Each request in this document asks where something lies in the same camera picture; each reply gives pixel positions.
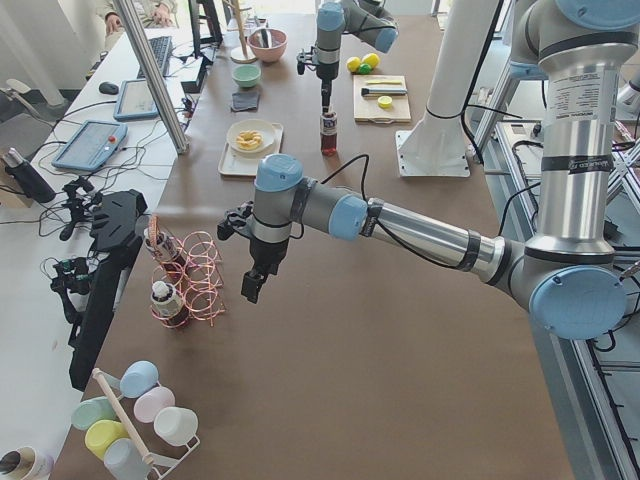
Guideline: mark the blue teach pendant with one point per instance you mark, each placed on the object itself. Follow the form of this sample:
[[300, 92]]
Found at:
[[135, 102], [91, 146]]

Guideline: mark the white mounting pillar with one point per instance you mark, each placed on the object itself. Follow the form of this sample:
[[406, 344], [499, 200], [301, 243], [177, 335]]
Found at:
[[436, 146]]

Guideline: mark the black computer mouse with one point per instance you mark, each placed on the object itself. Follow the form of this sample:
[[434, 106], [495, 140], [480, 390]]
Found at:
[[108, 88]]

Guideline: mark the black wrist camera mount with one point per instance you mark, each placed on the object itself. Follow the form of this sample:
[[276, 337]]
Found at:
[[306, 60]]

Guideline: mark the black keyboard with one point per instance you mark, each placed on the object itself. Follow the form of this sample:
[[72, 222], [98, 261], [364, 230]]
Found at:
[[161, 48]]

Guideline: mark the halved lemon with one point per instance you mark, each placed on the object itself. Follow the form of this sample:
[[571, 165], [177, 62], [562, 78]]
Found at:
[[385, 102]]

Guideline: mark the copper wire bottle rack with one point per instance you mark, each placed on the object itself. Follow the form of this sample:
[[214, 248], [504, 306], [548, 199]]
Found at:
[[201, 283]]

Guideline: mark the tea bottle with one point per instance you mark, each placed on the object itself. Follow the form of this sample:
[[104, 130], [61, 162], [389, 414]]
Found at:
[[328, 133], [163, 249], [168, 306]]

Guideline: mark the pastel cup rack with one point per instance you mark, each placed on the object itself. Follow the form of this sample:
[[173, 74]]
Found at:
[[134, 427]]

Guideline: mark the yellow plastic knife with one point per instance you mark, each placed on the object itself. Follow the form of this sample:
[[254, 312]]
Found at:
[[383, 82]]

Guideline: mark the wooden cutting board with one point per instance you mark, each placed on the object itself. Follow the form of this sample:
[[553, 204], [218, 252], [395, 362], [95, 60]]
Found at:
[[366, 109]]

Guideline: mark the green lime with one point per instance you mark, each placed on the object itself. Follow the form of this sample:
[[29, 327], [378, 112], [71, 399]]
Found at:
[[364, 69]]

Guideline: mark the pink ice bowl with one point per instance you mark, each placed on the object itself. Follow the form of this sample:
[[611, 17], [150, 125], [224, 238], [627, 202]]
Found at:
[[272, 54]]

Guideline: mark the whole yellow lemon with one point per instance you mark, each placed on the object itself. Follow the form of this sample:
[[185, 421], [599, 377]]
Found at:
[[353, 64]]

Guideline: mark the white round plate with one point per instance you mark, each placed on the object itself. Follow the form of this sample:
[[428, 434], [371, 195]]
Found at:
[[266, 129]]

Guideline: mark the wooden mug tree stand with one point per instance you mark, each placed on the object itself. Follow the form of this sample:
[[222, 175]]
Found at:
[[241, 54]]

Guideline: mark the black water bottle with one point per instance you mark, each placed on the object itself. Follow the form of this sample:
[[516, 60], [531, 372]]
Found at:
[[32, 183]]

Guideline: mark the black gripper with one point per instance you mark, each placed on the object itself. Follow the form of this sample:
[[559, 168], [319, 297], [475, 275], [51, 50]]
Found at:
[[327, 75], [266, 251]]

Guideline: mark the aluminium frame post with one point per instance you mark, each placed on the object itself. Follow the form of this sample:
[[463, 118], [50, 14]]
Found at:
[[155, 80]]

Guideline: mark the mint green bowl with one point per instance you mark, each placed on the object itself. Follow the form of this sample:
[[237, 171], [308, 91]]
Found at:
[[247, 75]]

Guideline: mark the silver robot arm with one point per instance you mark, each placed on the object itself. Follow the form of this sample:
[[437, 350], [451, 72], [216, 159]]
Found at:
[[367, 20], [562, 275]]

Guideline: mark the cream serving tray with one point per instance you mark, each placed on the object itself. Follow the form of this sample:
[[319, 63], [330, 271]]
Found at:
[[241, 162]]

